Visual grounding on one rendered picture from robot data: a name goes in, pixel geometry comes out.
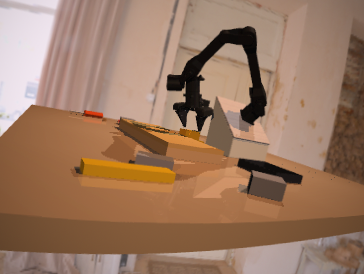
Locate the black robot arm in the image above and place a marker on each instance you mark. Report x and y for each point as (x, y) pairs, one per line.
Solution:
(240, 36)

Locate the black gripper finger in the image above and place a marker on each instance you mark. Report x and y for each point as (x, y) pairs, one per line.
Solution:
(200, 121)
(182, 116)

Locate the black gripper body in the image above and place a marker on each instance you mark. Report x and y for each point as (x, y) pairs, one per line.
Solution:
(192, 103)

